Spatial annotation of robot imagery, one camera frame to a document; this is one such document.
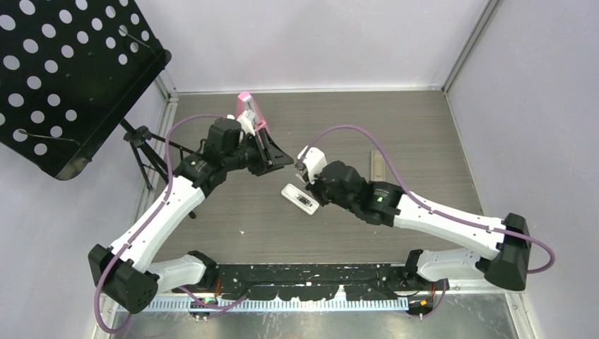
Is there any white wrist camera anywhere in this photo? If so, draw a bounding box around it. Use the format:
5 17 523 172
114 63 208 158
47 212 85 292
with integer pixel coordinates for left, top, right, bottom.
226 110 261 136
295 146 328 184

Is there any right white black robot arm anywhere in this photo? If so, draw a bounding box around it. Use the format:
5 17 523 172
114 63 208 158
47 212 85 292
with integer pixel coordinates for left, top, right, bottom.
301 161 531 292

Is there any white remote control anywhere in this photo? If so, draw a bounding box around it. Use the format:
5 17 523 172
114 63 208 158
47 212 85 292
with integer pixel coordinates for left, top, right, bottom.
281 184 319 215

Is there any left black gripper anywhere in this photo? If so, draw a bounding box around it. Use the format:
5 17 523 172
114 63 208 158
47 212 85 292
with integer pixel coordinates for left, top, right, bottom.
225 129 293 177

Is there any white battery cover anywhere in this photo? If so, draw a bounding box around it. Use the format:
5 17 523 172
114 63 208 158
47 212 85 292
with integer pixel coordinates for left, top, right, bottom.
295 173 306 184

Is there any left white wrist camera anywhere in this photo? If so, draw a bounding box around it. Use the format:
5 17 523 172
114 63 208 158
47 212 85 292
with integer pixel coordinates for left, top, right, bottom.
226 110 261 136

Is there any black perforated music stand desk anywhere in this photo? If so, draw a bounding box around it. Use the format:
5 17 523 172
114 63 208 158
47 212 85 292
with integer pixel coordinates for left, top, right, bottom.
1 1 172 181

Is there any pink metronome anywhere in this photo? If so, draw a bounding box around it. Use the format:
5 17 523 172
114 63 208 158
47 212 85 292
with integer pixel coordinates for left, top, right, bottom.
235 91 268 133

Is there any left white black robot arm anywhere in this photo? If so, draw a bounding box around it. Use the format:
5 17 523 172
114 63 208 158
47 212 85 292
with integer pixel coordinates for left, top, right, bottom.
88 116 293 314

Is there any black battery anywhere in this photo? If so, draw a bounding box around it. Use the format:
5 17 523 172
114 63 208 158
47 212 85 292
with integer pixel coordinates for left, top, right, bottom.
297 195 312 206

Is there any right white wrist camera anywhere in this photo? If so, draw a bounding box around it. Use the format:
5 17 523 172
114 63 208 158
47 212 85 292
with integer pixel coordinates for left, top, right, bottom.
295 146 328 184

